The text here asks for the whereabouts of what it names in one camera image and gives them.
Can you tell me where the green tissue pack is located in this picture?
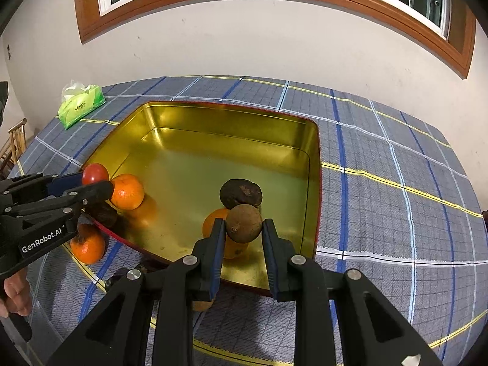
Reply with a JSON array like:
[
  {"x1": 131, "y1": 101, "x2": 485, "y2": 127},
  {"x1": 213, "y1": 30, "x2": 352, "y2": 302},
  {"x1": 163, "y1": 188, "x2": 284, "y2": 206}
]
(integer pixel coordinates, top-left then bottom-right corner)
[{"x1": 58, "y1": 80, "x2": 106, "y2": 130}]

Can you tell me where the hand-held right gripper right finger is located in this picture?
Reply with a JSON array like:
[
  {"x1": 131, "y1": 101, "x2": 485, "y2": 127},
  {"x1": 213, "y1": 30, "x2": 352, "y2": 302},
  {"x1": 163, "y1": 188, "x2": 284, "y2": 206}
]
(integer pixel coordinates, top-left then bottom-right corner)
[{"x1": 261, "y1": 218, "x2": 445, "y2": 366}]

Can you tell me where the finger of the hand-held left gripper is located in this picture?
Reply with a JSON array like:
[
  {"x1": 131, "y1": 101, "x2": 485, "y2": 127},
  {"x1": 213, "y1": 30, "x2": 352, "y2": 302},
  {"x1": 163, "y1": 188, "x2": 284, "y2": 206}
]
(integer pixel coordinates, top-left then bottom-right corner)
[
  {"x1": 8, "y1": 180, "x2": 114, "y2": 222},
  {"x1": 0, "y1": 173, "x2": 85, "y2": 206}
]

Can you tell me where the brown longan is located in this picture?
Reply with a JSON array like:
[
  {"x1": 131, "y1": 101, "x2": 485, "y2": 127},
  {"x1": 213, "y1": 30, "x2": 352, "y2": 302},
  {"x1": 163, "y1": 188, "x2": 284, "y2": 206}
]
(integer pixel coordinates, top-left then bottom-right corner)
[{"x1": 225, "y1": 204, "x2": 263, "y2": 244}]

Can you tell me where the blue plaid tablecloth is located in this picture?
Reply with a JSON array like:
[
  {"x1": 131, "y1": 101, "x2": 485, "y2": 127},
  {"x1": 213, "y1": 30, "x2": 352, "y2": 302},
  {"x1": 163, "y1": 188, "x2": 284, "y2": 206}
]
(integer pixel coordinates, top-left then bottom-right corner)
[{"x1": 8, "y1": 75, "x2": 485, "y2": 366}]

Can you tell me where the bamboo chair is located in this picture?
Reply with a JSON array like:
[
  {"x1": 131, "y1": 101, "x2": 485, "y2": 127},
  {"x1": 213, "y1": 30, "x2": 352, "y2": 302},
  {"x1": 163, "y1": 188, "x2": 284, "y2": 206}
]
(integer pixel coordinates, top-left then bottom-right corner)
[{"x1": 0, "y1": 118, "x2": 28, "y2": 178}]

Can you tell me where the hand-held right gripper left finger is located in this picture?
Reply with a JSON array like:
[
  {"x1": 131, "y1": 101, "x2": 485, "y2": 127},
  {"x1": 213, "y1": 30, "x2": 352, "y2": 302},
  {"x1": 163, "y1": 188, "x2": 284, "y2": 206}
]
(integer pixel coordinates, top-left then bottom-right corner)
[{"x1": 46, "y1": 217, "x2": 227, "y2": 366}]

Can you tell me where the red tomato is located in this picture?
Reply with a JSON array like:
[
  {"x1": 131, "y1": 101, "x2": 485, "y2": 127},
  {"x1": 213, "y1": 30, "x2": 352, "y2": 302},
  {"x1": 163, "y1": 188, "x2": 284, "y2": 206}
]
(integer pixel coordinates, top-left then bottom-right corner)
[{"x1": 81, "y1": 163, "x2": 110, "y2": 185}]

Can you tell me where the wrinkled dark passion fruit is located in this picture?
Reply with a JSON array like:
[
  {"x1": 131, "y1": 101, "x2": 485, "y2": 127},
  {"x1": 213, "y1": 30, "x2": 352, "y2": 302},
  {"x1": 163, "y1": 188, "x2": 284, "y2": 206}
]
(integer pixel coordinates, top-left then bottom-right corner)
[
  {"x1": 220, "y1": 178, "x2": 263, "y2": 210},
  {"x1": 86, "y1": 202, "x2": 118, "y2": 228}
]

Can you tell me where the person's left hand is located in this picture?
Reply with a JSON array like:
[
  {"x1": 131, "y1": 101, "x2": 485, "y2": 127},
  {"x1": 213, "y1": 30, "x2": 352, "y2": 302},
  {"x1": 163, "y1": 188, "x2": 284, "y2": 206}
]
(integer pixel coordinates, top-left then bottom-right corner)
[{"x1": 0, "y1": 267, "x2": 33, "y2": 317}]

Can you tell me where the orange mandarin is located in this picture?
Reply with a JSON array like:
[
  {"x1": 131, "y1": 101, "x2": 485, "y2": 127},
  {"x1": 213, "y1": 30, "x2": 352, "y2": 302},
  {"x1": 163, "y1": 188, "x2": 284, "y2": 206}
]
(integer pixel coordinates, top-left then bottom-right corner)
[
  {"x1": 109, "y1": 174, "x2": 145, "y2": 210},
  {"x1": 202, "y1": 208, "x2": 250, "y2": 260},
  {"x1": 70, "y1": 224, "x2": 106, "y2": 265}
]

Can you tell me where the red and gold tin box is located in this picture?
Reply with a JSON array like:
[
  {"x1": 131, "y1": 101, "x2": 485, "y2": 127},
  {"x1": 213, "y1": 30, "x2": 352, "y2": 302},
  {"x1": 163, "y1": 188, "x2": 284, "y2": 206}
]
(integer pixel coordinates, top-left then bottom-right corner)
[{"x1": 78, "y1": 101, "x2": 323, "y2": 299}]

